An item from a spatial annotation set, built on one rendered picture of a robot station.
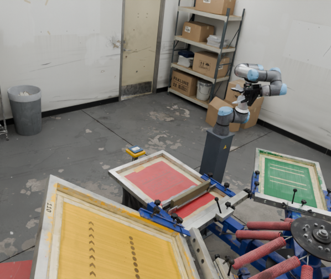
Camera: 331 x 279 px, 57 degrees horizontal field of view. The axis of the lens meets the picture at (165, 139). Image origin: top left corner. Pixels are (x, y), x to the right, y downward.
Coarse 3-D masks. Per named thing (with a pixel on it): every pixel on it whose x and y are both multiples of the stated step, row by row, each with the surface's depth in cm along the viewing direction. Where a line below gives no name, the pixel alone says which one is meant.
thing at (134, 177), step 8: (128, 176) 240; (136, 176) 241; (144, 176) 243; (136, 184) 232; (144, 192) 225; (152, 192) 226; (168, 192) 228; (176, 192) 229; (160, 200) 219; (184, 208) 214; (192, 208) 215; (184, 216) 207
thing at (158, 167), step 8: (144, 168) 252; (152, 168) 253; (160, 168) 255; (168, 168) 256; (184, 176) 249; (184, 184) 239; (192, 184) 240; (208, 192) 234; (200, 200) 224; (208, 200) 225
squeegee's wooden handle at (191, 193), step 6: (198, 186) 221; (204, 186) 225; (186, 192) 214; (192, 192) 216; (198, 192) 222; (174, 198) 206; (180, 198) 208; (186, 198) 213; (174, 204) 205; (180, 204) 211
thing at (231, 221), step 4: (224, 220) 196; (228, 220) 196; (232, 220) 197; (228, 224) 195; (232, 224) 193; (236, 224) 194; (240, 224) 194; (228, 228) 196; (232, 228) 193; (236, 228) 191; (240, 228) 191
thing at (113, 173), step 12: (156, 156) 266; (168, 156) 266; (120, 168) 242; (180, 168) 258; (120, 180) 228; (204, 180) 241; (132, 192) 219; (216, 192) 235; (144, 204) 212; (216, 204) 217
